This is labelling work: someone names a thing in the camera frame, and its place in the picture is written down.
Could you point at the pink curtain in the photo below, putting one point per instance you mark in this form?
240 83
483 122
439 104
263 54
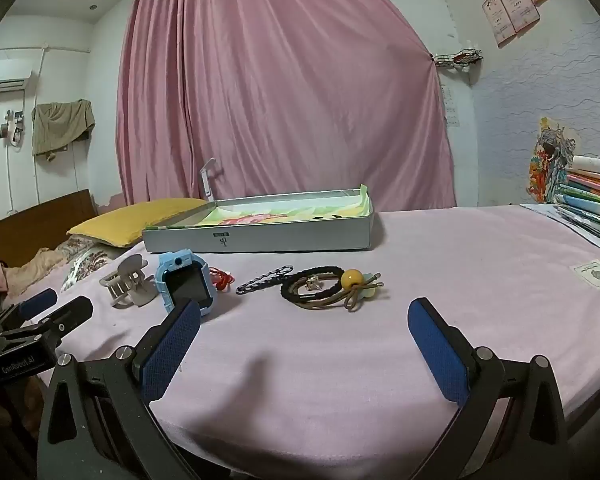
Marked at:
280 90

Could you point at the grey tray with painted lining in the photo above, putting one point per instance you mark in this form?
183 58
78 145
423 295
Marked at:
260 225

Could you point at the white air conditioner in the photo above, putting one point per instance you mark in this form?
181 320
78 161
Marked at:
2 80

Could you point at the small silver earring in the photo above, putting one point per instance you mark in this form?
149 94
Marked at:
312 283

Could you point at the olive hanging cloth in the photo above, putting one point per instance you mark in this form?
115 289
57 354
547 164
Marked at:
62 125

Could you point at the blue smart watch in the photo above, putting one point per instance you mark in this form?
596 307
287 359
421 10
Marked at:
182 285

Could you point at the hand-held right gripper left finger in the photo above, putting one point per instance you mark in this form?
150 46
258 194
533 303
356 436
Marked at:
172 350

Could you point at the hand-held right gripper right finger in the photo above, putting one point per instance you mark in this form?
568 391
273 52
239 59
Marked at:
437 355

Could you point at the yellow pillow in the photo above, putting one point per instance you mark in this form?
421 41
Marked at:
130 220

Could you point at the small wall calendar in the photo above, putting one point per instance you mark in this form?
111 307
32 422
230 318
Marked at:
451 107

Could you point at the wooden headboard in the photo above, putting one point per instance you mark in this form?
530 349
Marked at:
35 225

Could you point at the floral pillow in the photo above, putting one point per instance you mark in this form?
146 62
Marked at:
87 260

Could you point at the colourful hanging bag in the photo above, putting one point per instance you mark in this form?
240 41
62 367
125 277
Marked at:
547 160

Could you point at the grey hair claw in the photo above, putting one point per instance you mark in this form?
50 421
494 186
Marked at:
126 282

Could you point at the stack of books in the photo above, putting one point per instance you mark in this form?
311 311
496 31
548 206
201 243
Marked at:
590 195

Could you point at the pink crumpled blanket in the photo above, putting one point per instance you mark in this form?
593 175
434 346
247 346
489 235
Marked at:
10 270

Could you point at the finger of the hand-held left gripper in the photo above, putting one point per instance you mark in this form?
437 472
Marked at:
70 314
39 303

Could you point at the pink table cloth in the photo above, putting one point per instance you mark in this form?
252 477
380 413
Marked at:
330 370

